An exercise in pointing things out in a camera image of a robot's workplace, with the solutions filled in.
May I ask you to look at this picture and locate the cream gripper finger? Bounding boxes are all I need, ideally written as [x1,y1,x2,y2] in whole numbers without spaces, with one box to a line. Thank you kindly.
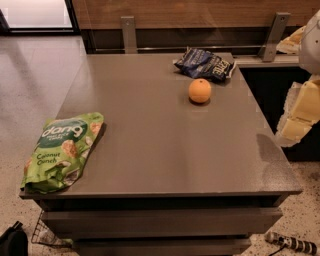
[276,26,305,54]
[276,80,320,147]

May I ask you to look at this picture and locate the blue chip bag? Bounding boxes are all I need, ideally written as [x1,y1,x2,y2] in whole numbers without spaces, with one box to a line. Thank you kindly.
[174,47,235,82]

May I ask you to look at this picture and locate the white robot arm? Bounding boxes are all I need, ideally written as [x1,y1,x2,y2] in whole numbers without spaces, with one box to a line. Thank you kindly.
[275,10,320,147]

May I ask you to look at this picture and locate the green rice chip bag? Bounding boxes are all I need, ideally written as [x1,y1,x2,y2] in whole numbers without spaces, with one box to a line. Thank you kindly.
[20,112,104,194]

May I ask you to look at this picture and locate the black bag on floor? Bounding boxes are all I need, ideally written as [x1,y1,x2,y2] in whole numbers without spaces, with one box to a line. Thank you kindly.
[0,221,28,256]

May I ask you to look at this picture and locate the orange fruit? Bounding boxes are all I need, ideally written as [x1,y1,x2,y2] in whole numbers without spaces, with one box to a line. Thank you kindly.
[188,79,211,104]

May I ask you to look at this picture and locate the black white striped tool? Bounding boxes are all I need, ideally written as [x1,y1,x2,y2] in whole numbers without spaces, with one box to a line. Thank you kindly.
[264,232,318,256]

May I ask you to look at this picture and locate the grey drawer cabinet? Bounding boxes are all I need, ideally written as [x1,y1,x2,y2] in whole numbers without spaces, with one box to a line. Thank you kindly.
[19,52,304,256]

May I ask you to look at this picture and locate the left grey metal bracket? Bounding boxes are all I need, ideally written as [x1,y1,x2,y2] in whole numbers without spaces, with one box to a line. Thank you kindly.
[121,16,138,54]

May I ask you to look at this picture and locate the metal rail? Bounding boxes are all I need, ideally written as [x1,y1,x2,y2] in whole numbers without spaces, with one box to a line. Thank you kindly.
[95,44,299,55]

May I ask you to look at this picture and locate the wire basket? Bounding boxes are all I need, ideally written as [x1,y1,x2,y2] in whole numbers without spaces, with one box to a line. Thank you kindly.
[31,211,73,248]

